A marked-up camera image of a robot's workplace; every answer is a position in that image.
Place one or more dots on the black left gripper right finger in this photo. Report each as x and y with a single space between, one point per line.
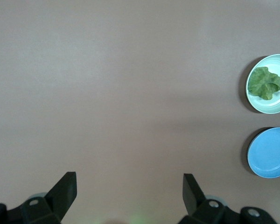
191 196

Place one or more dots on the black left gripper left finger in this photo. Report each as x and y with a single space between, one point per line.
63 193

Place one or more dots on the green lettuce leaf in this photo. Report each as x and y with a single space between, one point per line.
263 84

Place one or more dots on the blue plate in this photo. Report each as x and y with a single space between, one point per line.
270 154

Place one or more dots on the light green plate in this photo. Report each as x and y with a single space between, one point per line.
270 106

